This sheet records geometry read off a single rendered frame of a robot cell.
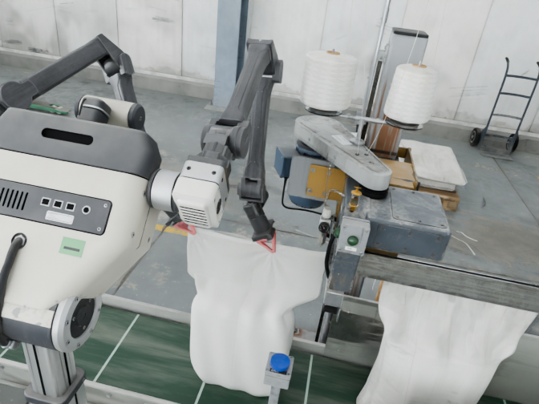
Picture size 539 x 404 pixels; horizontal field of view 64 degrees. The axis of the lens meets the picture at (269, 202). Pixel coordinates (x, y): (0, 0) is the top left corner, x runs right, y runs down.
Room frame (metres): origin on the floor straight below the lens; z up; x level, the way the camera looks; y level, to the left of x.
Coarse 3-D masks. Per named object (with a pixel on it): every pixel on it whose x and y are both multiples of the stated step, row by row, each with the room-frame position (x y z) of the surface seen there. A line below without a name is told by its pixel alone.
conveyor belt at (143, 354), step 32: (128, 320) 1.44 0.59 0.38; (160, 320) 1.47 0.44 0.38; (0, 352) 1.18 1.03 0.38; (96, 352) 1.24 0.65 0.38; (128, 352) 1.26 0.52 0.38; (160, 352) 1.29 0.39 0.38; (128, 384) 1.11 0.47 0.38; (160, 384) 1.13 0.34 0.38; (192, 384) 1.15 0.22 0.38; (320, 384) 1.22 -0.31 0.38; (352, 384) 1.24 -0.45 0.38
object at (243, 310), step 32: (192, 256) 1.24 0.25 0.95; (224, 256) 1.22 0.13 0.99; (256, 256) 1.20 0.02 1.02; (288, 256) 1.19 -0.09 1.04; (320, 256) 1.19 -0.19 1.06; (224, 288) 1.20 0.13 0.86; (256, 288) 1.20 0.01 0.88; (288, 288) 1.19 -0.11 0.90; (320, 288) 1.19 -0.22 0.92; (192, 320) 1.17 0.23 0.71; (224, 320) 1.14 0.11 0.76; (256, 320) 1.13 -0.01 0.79; (288, 320) 1.15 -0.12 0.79; (192, 352) 1.17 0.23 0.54; (224, 352) 1.13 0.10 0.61; (256, 352) 1.11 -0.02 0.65; (288, 352) 1.18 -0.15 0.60; (224, 384) 1.14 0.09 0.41; (256, 384) 1.11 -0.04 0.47
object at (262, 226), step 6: (264, 216) 1.20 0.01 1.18; (252, 222) 1.18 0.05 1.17; (258, 222) 1.18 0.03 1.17; (264, 222) 1.19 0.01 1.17; (270, 222) 1.23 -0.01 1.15; (258, 228) 1.18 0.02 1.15; (264, 228) 1.18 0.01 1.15; (270, 228) 1.19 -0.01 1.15; (258, 234) 1.17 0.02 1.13; (264, 234) 1.16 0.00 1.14
